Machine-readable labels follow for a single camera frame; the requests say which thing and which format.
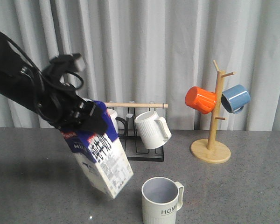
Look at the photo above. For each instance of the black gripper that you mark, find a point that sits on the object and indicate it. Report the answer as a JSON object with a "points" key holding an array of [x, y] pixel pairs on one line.
{"points": [[61, 107]]}

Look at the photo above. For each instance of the black wire mug rack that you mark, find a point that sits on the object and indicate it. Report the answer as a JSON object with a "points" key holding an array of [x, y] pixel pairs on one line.
{"points": [[130, 135]]}

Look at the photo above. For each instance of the blue white milk carton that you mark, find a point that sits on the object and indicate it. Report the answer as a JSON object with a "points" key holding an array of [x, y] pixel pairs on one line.
{"points": [[101, 157]]}

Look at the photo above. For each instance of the wooden mug tree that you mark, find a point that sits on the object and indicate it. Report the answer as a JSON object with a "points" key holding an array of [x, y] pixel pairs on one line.
{"points": [[210, 150]]}

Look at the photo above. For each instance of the orange mug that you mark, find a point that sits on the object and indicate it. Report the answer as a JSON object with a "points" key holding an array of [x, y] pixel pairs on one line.
{"points": [[200, 99]]}

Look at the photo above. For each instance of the blue mug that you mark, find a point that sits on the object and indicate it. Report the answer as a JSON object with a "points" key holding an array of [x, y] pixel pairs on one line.
{"points": [[235, 98]]}

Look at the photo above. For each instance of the white ribbed mug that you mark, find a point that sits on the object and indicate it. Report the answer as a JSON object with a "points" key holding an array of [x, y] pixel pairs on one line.
{"points": [[153, 129]]}

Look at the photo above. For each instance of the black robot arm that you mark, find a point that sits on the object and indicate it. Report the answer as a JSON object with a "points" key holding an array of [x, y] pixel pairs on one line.
{"points": [[18, 75]]}

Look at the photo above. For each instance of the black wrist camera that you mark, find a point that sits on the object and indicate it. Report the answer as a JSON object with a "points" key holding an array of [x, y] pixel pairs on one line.
{"points": [[62, 64]]}

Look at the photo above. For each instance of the cream HOME mug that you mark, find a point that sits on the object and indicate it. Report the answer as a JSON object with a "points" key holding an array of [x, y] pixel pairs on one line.
{"points": [[161, 199]]}

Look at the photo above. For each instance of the white mug black handle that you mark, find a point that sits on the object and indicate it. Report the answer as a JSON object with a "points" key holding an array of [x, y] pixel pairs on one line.
{"points": [[115, 121]]}

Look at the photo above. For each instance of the grey curtain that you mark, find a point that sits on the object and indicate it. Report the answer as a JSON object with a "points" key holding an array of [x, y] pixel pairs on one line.
{"points": [[155, 50]]}

